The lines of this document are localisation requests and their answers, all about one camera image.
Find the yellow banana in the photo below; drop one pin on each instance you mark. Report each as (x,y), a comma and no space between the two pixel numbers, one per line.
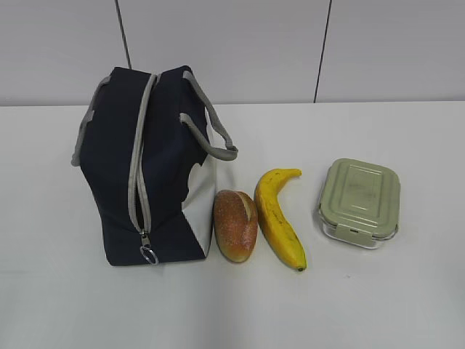
(278,232)

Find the brown bread loaf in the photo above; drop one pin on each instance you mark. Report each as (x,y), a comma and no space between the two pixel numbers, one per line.
(235,224)

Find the green lidded food container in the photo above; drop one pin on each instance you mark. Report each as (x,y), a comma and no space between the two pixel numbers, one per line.
(359,203)

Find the navy blue lunch bag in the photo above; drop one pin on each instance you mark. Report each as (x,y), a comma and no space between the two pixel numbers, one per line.
(148,146)

